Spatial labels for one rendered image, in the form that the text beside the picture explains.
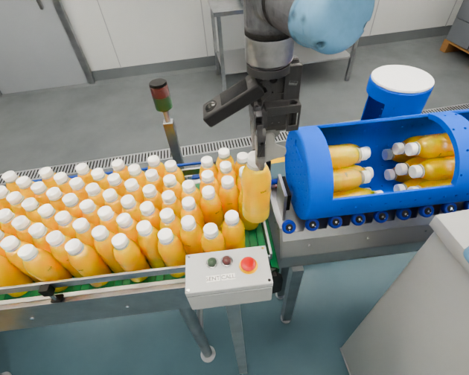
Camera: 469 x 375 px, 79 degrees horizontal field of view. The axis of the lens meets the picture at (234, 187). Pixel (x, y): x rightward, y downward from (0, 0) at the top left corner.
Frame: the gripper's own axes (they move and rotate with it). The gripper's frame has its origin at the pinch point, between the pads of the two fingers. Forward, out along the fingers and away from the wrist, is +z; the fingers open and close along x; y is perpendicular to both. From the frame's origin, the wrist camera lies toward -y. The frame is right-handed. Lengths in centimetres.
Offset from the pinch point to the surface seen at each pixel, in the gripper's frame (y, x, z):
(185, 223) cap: -19.1, 2.6, 22.9
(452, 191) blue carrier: 55, 2, 22
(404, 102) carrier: 79, 66, 34
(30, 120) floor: -221, 258, 130
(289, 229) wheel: 11.2, 5.5, 36.0
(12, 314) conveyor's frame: -76, -6, 46
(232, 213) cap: -6.1, 4.0, 22.9
